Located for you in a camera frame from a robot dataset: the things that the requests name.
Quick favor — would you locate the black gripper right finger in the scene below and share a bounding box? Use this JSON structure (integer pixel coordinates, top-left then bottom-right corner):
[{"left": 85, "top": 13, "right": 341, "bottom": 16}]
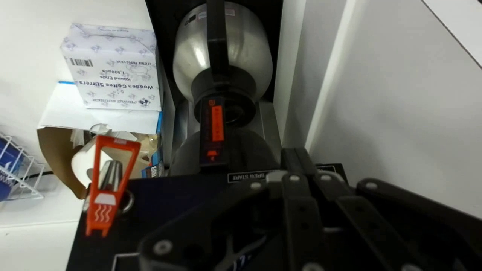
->
[{"left": 282, "top": 148, "right": 482, "bottom": 271}]

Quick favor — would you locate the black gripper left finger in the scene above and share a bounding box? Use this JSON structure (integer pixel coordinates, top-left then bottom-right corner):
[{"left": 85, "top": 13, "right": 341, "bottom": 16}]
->
[{"left": 139, "top": 172, "right": 323, "bottom": 271}]

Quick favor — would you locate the steel coffee carafe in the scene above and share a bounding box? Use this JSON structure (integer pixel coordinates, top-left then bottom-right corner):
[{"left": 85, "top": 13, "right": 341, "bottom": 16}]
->
[{"left": 174, "top": 0, "right": 273, "bottom": 168}]

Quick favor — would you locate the white stirrer box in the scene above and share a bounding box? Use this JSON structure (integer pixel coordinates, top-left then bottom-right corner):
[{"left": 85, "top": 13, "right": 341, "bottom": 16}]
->
[{"left": 61, "top": 23, "right": 162, "bottom": 112}]

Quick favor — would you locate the white wire dish rack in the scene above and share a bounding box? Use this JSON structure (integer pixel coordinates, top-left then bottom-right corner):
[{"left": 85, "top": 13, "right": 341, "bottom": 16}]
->
[{"left": 0, "top": 135, "right": 46, "bottom": 202}]

